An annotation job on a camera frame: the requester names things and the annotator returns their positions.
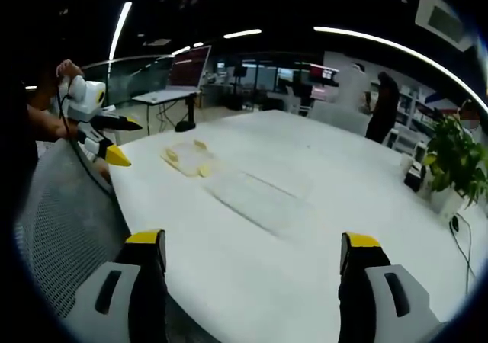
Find glass partition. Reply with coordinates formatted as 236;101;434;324
81;54;175;107

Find ceiling light strip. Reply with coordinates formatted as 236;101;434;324
108;1;133;63
223;28;263;40

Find small black device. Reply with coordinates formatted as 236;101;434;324
403;162;428;192

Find green potted plant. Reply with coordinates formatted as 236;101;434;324
423;99;488;207

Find grey mesh chair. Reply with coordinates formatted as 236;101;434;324
14;140;133;321

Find red wall screen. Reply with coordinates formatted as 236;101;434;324
309;64;339;82

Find black post stand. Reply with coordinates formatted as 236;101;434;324
175;91;197;133

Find thin black cable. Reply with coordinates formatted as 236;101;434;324
448;212;478;295

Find large display screen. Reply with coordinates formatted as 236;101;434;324
167;45;212;91

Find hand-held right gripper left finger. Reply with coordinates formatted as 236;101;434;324
63;228;169;343

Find white plant pot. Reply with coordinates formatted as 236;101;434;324
429;187;469;221

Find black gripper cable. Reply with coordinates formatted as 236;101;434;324
56;85;117;201

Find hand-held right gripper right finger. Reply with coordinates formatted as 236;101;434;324
337;231;451;343

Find person's left hand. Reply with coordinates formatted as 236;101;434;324
56;59;85;80

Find long curved ceiling light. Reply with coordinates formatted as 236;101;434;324
313;25;488;114

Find black tripod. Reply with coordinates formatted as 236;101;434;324
227;64;246;111

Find ceiling air vent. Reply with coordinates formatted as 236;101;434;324
414;0;474;53

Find white side table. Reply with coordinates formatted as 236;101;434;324
131;88;202;135

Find clear flat plastic sheet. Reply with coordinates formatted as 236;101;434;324
204;169;319;239

